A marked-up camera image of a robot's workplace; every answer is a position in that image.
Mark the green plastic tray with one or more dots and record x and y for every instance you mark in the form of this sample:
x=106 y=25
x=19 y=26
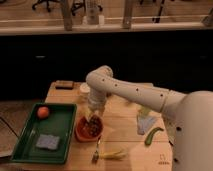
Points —
x=60 y=122

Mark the dark grape bunch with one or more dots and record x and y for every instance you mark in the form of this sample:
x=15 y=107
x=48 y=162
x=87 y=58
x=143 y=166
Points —
x=94 y=126

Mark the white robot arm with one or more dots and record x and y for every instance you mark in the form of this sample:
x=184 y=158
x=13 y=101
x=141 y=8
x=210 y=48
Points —
x=192 y=113

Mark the white cup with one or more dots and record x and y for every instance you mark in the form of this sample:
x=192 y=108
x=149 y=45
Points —
x=84 y=90

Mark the orange fruit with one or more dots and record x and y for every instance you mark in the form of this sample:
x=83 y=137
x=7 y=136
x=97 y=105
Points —
x=43 y=112

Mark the wooden post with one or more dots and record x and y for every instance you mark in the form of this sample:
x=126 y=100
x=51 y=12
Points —
x=127 y=15
x=65 y=10

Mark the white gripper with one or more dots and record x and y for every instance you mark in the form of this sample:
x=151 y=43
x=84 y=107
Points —
x=94 y=108

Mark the red bowl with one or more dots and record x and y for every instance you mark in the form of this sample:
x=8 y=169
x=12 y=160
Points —
x=81 y=132

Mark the dark brown block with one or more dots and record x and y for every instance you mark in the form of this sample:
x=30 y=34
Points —
x=60 y=84

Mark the green pepper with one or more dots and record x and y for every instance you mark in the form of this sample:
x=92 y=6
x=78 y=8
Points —
x=149 y=138

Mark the wooden post right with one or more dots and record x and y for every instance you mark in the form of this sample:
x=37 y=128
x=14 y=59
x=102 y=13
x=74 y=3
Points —
x=127 y=15

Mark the metal fork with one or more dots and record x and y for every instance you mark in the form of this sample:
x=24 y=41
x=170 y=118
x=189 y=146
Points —
x=96 y=153

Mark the white blue cloth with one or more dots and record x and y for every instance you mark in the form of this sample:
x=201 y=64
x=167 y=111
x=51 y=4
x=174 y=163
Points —
x=144 y=120

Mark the blue grey sponge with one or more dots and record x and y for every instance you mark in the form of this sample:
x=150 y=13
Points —
x=49 y=142

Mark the black office chair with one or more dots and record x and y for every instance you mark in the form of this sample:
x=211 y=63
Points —
x=47 y=2

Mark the wooden post left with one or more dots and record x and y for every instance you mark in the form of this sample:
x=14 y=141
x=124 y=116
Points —
x=65 y=10

